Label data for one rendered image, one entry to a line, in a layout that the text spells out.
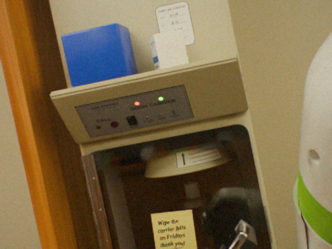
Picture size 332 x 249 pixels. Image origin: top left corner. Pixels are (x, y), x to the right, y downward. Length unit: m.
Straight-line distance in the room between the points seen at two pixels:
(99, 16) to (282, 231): 0.75
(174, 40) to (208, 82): 0.09
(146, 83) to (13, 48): 0.24
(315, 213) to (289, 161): 1.09
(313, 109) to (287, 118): 1.15
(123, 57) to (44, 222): 0.32
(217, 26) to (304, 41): 0.47
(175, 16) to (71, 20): 0.19
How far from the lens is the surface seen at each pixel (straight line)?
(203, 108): 1.11
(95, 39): 1.07
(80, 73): 1.08
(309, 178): 0.48
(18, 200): 1.72
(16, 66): 1.13
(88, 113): 1.11
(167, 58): 1.07
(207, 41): 1.15
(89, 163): 1.18
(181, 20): 1.16
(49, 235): 1.15
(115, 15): 1.18
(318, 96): 0.43
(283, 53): 1.58
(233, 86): 1.07
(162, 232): 1.18
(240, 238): 1.12
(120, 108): 1.09
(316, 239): 0.54
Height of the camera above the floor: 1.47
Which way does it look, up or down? 3 degrees down
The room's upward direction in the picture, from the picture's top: 12 degrees counter-clockwise
